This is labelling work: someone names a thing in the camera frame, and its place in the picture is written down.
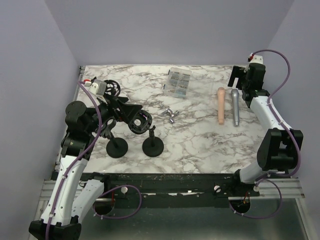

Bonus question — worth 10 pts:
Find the black clip round base stand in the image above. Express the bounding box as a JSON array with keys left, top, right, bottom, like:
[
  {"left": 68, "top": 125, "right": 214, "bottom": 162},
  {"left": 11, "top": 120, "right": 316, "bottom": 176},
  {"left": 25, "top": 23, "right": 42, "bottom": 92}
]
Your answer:
[{"left": 100, "top": 119, "right": 128, "bottom": 159}]

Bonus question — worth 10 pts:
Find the black shock mount round stand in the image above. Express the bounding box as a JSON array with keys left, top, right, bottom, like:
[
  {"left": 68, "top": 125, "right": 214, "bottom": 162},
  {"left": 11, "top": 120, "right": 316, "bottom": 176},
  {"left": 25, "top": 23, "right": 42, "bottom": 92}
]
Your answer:
[{"left": 127, "top": 109, "right": 165, "bottom": 158}]

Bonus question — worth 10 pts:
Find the clear plastic screw box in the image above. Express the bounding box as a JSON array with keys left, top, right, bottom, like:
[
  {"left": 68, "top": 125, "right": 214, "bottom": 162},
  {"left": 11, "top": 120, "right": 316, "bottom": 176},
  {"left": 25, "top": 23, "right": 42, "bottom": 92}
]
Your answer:
[{"left": 163, "top": 67, "right": 192, "bottom": 99}]

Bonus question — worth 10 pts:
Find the black tripod microphone stand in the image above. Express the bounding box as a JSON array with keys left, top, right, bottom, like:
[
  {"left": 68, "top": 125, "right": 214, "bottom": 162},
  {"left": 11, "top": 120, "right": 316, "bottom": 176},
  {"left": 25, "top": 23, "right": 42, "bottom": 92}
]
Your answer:
[{"left": 91, "top": 77, "right": 121, "bottom": 98}]

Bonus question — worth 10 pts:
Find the silver metal bracket part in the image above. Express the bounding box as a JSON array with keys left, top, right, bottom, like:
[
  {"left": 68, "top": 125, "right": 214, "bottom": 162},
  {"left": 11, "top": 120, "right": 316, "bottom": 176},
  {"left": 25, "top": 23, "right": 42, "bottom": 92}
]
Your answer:
[{"left": 161, "top": 108, "right": 180, "bottom": 124}]

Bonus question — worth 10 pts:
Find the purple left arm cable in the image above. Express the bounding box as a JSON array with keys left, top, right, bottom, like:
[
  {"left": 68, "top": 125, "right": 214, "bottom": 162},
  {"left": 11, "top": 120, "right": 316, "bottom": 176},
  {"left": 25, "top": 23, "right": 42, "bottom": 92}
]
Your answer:
[{"left": 44, "top": 80, "right": 102, "bottom": 240}]

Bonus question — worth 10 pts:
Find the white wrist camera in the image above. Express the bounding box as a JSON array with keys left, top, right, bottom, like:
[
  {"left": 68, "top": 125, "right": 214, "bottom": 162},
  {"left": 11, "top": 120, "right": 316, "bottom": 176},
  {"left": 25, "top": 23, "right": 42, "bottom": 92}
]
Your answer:
[
  {"left": 84, "top": 79, "right": 107, "bottom": 102},
  {"left": 245, "top": 53, "right": 264, "bottom": 71}
]

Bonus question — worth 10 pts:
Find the grey mesh microphone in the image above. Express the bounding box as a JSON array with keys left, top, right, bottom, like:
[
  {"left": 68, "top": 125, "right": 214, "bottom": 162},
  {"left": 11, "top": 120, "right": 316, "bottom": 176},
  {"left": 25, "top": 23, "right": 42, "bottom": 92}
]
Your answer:
[{"left": 230, "top": 89, "right": 240, "bottom": 127}]

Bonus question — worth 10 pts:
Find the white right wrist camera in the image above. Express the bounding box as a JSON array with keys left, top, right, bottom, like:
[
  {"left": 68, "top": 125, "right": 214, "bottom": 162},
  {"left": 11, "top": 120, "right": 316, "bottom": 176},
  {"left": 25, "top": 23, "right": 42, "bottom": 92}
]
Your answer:
[{"left": 245, "top": 53, "right": 264, "bottom": 71}]

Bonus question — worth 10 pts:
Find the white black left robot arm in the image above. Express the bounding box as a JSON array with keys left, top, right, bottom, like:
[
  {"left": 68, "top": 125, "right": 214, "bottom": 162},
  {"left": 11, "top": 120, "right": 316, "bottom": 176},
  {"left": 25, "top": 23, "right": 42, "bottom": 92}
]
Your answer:
[{"left": 28, "top": 95, "right": 143, "bottom": 240}]

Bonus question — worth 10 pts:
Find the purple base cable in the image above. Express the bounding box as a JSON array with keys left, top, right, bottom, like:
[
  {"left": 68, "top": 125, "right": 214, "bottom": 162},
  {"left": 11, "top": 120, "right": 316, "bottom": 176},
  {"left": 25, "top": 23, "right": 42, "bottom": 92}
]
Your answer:
[
  {"left": 93, "top": 184, "right": 143, "bottom": 221},
  {"left": 231, "top": 178, "right": 283, "bottom": 219}
]

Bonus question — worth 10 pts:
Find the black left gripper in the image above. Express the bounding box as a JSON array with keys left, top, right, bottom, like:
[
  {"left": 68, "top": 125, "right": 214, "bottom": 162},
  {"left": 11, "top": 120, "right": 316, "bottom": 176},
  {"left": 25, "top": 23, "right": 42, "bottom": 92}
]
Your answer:
[{"left": 85, "top": 91, "right": 142, "bottom": 134}]

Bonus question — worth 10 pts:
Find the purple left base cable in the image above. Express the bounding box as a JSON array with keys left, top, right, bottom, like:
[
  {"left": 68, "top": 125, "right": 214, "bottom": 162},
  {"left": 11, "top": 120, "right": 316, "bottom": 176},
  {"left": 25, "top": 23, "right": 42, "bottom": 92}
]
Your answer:
[{"left": 93, "top": 184, "right": 143, "bottom": 221}]

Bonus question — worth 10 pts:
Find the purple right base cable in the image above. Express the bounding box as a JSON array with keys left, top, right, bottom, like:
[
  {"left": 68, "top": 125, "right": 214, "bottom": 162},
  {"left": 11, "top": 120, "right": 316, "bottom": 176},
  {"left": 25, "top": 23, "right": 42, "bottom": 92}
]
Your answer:
[{"left": 231, "top": 178, "right": 283, "bottom": 219}]

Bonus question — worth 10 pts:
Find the peach pink microphone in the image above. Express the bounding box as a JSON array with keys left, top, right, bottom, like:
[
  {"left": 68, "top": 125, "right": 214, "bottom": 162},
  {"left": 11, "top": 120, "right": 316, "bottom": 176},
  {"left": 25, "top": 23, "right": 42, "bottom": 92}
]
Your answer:
[{"left": 217, "top": 87, "right": 225, "bottom": 125}]

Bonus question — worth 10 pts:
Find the black front mounting rail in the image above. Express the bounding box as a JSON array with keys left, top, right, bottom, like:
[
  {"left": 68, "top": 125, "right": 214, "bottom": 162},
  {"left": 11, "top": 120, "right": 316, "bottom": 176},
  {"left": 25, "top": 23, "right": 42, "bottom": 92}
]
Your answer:
[{"left": 104, "top": 173, "right": 261, "bottom": 210}]

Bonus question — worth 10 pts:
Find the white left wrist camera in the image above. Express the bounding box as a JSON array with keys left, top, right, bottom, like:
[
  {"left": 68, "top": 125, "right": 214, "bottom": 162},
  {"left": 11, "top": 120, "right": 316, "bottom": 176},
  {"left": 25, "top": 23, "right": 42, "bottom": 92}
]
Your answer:
[{"left": 84, "top": 79, "right": 107, "bottom": 102}]

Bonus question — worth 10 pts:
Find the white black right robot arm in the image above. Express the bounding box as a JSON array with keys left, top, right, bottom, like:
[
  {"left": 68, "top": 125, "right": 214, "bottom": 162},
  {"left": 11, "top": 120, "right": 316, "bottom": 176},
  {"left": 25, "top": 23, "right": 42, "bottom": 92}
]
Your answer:
[{"left": 228, "top": 62, "right": 304, "bottom": 196}]

